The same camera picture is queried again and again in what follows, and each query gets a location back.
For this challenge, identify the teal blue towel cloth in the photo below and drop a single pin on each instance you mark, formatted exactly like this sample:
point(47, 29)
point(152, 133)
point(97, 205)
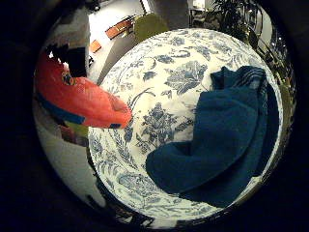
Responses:
point(225, 135)

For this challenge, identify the small orange board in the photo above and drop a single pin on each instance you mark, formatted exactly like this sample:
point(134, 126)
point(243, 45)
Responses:
point(95, 46)

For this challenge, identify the long orange board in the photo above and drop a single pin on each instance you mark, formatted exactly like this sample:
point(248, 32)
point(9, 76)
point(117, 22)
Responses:
point(119, 29)

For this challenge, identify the yellow-green chair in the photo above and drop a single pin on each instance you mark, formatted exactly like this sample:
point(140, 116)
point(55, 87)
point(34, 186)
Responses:
point(150, 27)

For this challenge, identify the white blue floral tablecloth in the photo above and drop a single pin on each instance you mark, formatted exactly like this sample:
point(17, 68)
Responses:
point(154, 96)

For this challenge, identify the dark green leafy plant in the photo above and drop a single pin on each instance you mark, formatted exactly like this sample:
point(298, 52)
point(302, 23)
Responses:
point(236, 17)

